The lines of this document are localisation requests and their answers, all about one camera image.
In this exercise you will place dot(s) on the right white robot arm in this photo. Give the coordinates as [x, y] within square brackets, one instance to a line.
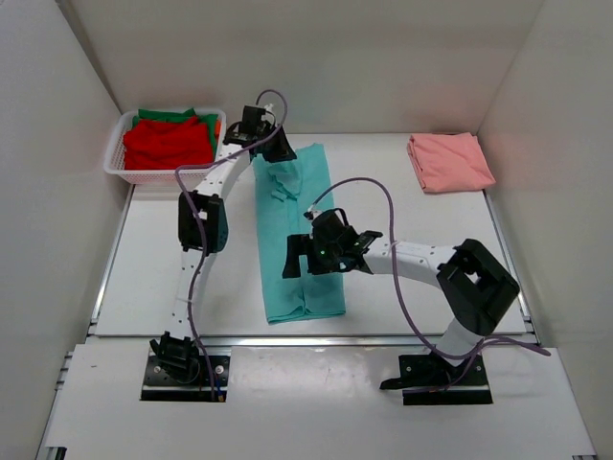
[478, 289]

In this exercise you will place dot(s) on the folded pink t shirt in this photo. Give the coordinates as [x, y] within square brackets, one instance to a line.
[449, 163]

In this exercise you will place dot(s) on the teal t shirt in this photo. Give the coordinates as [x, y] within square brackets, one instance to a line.
[283, 192]

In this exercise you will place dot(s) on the green t shirt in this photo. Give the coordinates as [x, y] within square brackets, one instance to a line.
[178, 117]

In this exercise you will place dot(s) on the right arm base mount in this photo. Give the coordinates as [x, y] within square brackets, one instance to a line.
[427, 380]

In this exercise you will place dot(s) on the red t shirt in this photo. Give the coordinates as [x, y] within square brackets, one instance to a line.
[154, 145]

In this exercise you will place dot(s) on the metal table rail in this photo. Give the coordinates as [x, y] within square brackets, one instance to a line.
[309, 341]

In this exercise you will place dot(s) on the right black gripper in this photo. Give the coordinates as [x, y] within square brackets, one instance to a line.
[303, 244]

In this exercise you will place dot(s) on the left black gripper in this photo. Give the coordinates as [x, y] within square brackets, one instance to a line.
[283, 151]

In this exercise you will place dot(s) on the white plastic basket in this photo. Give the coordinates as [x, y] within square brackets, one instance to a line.
[114, 157]

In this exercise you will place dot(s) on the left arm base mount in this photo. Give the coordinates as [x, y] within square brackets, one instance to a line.
[176, 372]

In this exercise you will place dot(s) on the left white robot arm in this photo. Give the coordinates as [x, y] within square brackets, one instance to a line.
[203, 228]

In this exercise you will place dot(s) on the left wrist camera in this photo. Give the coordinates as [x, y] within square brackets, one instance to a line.
[269, 110]

